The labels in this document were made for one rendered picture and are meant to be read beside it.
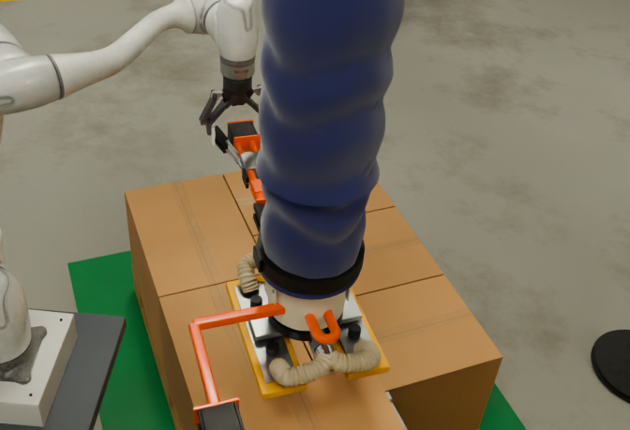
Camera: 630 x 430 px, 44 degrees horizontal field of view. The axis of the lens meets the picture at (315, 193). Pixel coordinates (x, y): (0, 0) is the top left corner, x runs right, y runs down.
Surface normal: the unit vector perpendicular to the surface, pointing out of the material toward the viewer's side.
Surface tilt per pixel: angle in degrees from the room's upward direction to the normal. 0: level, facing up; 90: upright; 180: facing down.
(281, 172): 99
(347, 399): 0
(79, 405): 0
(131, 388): 0
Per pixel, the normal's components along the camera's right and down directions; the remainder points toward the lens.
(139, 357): 0.07, -0.78
